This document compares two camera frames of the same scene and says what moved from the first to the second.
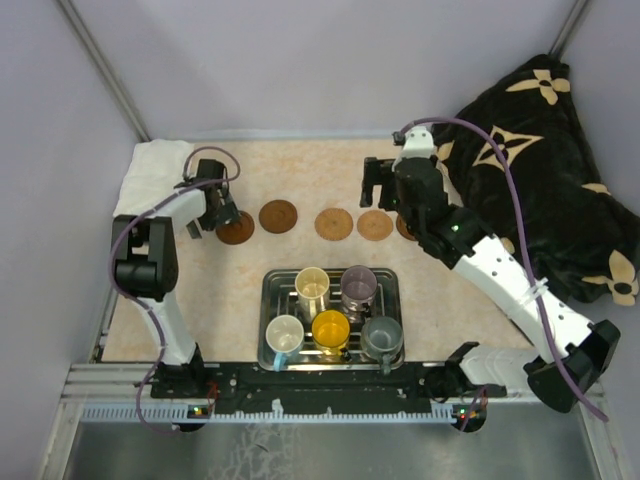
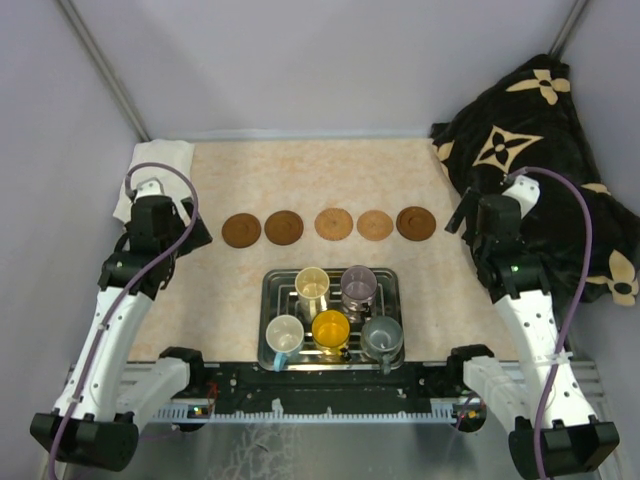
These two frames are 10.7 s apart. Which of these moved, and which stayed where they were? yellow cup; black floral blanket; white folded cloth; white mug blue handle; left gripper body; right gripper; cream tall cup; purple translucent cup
Moved: right gripper; left gripper body
Stayed: purple translucent cup; yellow cup; white folded cloth; cream tall cup; black floral blanket; white mug blue handle
